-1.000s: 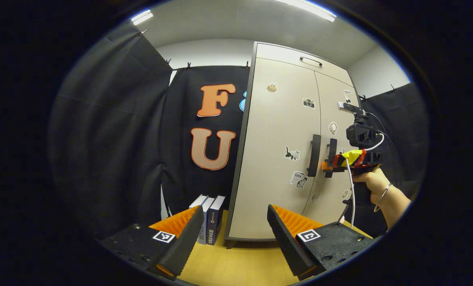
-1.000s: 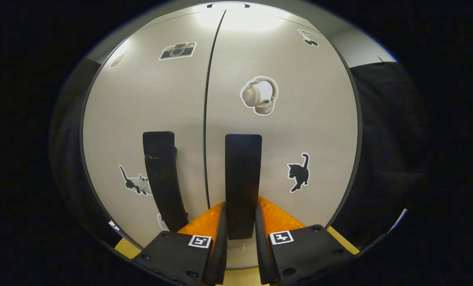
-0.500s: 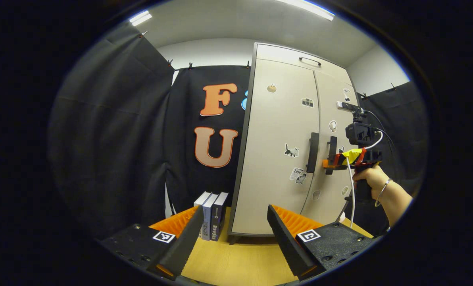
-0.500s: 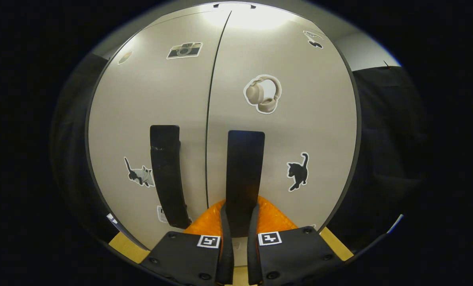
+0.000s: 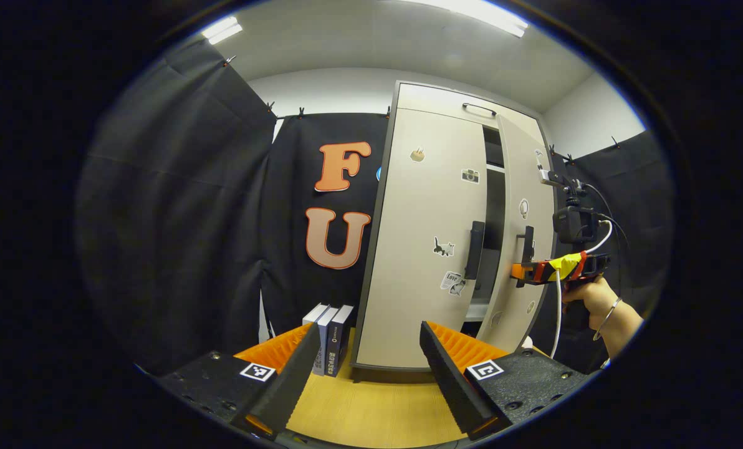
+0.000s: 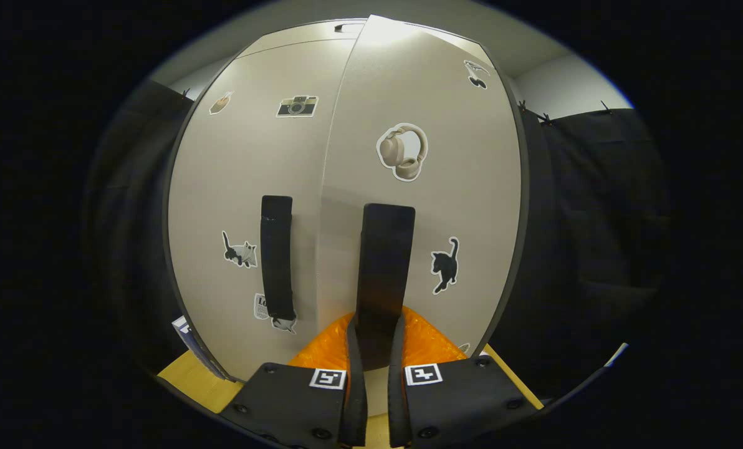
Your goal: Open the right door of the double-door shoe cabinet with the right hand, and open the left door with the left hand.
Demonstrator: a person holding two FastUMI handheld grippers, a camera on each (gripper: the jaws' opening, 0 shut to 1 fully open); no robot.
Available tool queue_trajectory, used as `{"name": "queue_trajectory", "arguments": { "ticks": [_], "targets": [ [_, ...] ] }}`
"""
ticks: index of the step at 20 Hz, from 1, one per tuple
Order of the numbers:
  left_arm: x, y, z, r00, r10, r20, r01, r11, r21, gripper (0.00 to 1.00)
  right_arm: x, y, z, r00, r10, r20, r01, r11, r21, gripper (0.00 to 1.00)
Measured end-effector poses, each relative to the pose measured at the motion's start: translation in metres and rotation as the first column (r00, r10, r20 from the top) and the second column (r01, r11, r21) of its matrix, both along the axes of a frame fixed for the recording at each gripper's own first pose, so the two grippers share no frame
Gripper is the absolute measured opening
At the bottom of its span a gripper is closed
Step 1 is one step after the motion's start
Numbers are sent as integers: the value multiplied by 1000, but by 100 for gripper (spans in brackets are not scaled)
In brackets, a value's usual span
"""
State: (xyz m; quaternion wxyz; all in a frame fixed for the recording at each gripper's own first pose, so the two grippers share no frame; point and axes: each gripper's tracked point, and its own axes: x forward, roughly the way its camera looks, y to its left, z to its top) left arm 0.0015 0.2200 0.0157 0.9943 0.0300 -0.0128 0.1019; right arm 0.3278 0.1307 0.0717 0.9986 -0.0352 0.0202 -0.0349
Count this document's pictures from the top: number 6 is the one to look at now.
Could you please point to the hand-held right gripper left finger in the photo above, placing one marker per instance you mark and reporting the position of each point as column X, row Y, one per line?
column 356, row 405

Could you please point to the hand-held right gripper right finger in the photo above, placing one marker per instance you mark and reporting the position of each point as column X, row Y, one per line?
column 396, row 411

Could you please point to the beige cabinet door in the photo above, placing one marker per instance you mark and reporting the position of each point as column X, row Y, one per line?
column 240, row 174
column 471, row 187

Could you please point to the beige double-door shoe cabinet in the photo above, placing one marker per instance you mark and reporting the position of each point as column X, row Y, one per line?
column 297, row 40

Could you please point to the dark blue book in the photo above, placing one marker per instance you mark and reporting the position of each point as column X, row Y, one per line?
column 187, row 333

